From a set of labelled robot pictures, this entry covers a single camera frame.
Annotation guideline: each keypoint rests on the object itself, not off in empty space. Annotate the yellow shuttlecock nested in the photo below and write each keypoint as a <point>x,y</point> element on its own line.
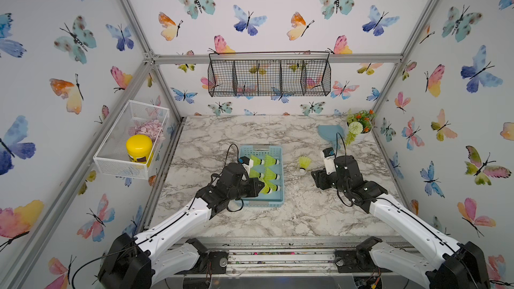
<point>265,190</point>
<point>303,164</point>

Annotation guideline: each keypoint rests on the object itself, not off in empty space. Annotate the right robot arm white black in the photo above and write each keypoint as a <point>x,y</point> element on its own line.
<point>441,261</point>

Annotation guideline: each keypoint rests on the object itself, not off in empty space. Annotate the artificial plant in white pot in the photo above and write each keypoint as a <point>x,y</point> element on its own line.
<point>359,125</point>

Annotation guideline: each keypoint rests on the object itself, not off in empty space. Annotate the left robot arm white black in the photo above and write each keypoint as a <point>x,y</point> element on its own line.
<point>147,258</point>

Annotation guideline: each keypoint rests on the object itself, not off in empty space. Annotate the yellow lidded jar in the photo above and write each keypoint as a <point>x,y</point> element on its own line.
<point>139,149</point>

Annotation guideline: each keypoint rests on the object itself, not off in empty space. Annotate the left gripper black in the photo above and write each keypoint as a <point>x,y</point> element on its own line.
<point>253,190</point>

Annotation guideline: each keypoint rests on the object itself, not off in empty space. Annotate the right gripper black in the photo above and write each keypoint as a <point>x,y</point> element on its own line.
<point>320,178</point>

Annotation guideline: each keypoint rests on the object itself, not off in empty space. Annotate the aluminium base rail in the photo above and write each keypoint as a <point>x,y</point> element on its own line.
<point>291,256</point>

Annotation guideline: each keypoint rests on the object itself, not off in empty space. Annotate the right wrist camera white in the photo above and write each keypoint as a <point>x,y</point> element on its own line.
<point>328,156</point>

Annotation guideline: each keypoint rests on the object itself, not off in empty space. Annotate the pink round item in basket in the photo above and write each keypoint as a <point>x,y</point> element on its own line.
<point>153,129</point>

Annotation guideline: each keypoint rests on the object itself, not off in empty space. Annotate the black wire wall basket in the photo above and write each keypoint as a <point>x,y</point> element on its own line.
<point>259,74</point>

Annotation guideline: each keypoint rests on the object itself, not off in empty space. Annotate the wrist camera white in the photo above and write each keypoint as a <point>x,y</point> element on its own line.
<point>328,156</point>
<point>247,163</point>

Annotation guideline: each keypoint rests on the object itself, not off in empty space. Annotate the white mesh wall basket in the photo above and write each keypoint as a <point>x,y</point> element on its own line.
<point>112,158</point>

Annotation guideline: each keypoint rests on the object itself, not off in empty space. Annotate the light blue plastic scoop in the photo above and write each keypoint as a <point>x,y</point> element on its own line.
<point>332,134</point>

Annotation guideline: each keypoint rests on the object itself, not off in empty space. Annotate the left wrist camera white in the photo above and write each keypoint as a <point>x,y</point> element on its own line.
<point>247,163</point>

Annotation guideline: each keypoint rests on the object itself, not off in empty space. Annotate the light blue plastic storage basket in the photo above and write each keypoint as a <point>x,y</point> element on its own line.
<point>273,199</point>

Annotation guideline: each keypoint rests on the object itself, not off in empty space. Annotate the yellow shuttlecock bottom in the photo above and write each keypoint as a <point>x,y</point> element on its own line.
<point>270,161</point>

